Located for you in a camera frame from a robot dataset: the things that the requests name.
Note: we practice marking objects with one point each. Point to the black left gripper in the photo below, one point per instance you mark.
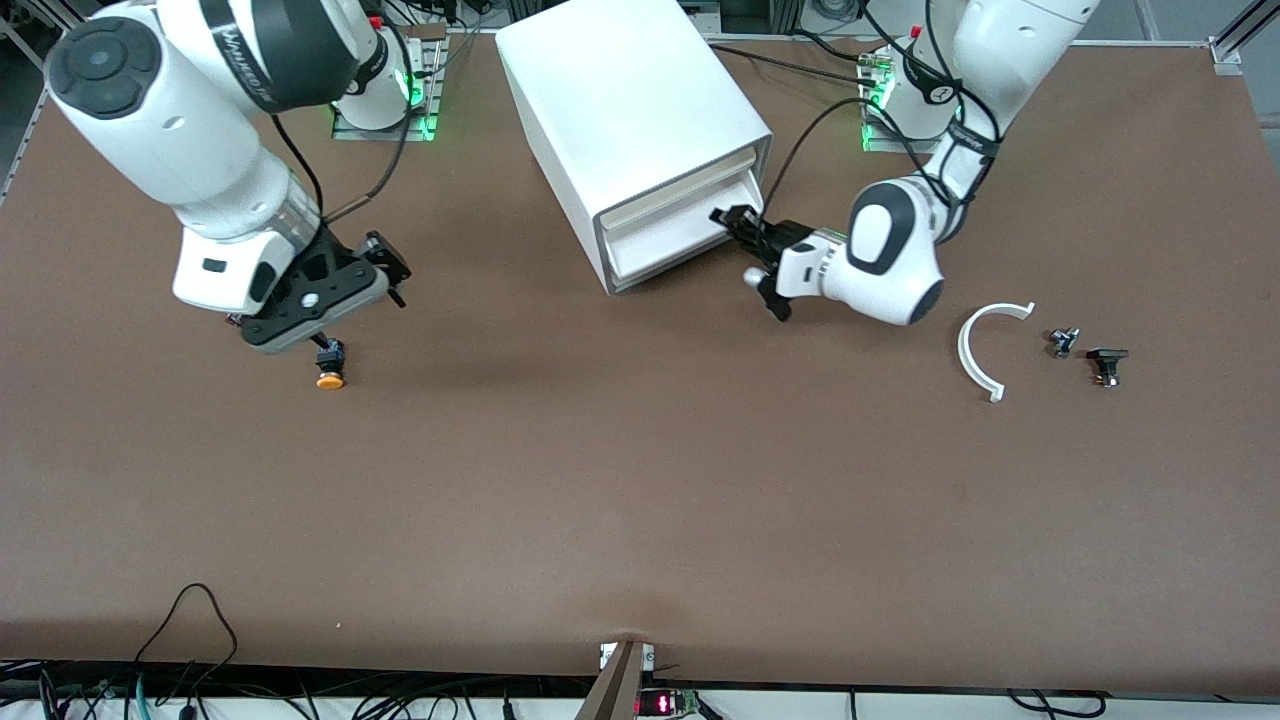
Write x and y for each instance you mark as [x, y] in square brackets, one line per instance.
[768, 240]

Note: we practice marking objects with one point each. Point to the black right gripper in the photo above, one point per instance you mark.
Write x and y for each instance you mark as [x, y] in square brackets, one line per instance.
[334, 260]

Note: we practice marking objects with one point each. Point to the red mushroom push button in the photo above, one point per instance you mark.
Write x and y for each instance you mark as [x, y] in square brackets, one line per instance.
[330, 378]

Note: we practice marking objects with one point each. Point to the white drawer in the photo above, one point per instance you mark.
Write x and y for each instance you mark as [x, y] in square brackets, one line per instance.
[670, 245]
[680, 195]

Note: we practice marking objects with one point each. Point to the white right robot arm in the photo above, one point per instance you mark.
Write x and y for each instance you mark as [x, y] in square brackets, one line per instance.
[190, 140]

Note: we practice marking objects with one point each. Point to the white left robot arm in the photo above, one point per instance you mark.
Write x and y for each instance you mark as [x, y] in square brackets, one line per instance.
[890, 260]

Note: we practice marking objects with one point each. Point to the white drawer cabinet housing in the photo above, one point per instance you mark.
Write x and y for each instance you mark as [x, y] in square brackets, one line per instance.
[630, 90]

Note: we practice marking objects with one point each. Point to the small metal pneumatic fitting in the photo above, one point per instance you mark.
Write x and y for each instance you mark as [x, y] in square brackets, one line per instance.
[1062, 342]

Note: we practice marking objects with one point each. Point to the black knob with bolt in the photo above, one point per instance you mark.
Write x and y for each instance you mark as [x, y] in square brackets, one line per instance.
[1106, 356]

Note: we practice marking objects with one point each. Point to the black box with red display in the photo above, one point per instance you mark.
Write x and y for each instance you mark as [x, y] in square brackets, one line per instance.
[665, 703]

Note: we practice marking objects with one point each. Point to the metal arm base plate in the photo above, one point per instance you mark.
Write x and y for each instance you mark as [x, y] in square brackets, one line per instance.
[435, 80]
[880, 135]

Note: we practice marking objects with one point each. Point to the aluminium frame profile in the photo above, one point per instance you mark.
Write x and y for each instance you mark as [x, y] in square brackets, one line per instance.
[1240, 35]
[25, 30]

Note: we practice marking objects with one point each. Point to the brown table edge bracket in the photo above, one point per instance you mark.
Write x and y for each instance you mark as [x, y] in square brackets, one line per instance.
[615, 690]

